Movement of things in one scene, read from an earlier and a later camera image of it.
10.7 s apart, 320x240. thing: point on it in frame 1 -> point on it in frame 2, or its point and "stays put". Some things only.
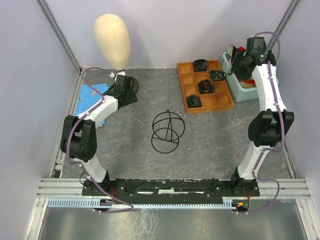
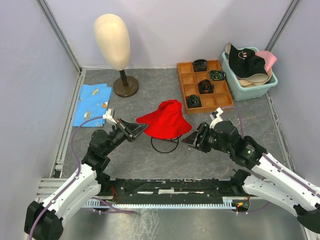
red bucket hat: x=251 y=81 -> x=168 y=121
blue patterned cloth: x=89 y=96 stays put
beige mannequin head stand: x=113 y=36 stays put
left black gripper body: x=132 y=97 -> x=123 y=131
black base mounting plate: x=172 y=187 stays put
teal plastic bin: x=239 y=94 stays put
